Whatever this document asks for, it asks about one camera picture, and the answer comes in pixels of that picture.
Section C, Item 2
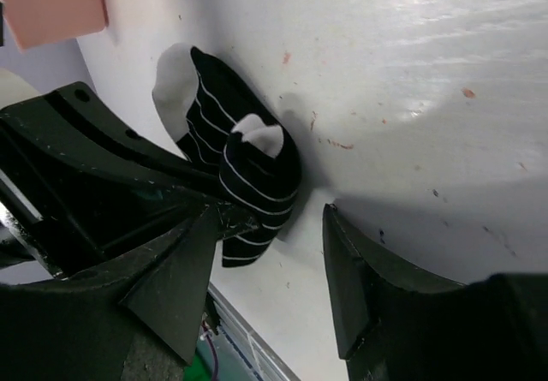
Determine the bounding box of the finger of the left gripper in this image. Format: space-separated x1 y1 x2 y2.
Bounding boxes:
1 120 258 278
1 81 219 193

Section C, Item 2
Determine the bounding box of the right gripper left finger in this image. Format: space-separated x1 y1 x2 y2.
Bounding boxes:
1 208 219 380

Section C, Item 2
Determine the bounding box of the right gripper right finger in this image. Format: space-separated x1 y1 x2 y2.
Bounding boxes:
323 204 547 380

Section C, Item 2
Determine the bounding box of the black white striped ankle sock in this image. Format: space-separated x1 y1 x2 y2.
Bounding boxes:
152 43 302 268

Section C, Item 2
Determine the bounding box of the pink compartment organizer tray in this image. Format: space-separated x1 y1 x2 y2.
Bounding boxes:
1 0 109 51

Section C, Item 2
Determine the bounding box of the aluminium table front rail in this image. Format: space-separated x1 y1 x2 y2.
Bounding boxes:
197 284 299 381

